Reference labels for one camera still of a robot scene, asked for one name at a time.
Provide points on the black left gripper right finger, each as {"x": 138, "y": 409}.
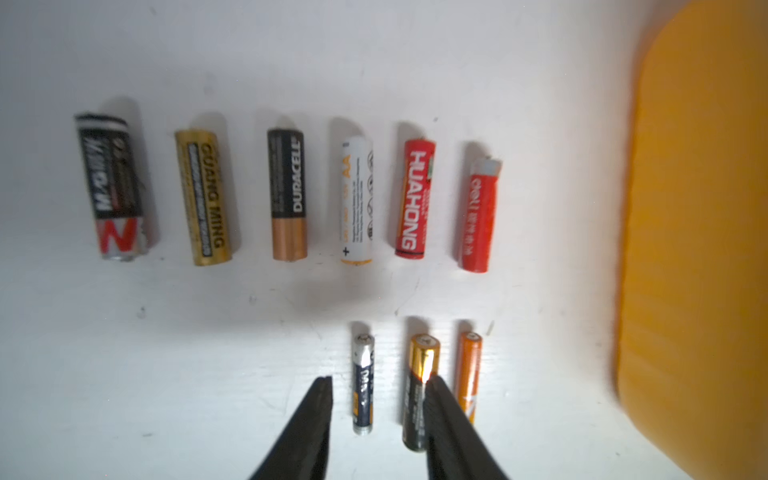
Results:
{"x": 454, "y": 449}

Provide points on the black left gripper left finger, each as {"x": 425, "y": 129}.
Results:
{"x": 301, "y": 452}

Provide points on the gold top black battery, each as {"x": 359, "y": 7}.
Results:
{"x": 423, "y": 363}

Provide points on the orange battery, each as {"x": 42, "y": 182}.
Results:
{"x": 467, "y": 372}

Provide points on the red silver-top battery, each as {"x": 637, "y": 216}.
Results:
{"x": 478, "y": 225}

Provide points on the yellow plastic storage box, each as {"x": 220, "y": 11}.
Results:
{"x": 691, "y": 364}

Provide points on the white battery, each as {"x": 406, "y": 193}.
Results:
{"x": 356, "y": 208}

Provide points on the silver black battery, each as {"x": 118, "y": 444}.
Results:
{"x": 113, "y": 186}

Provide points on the Duracell black copper battery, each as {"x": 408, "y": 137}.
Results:
{"x": 286, "y": 160}

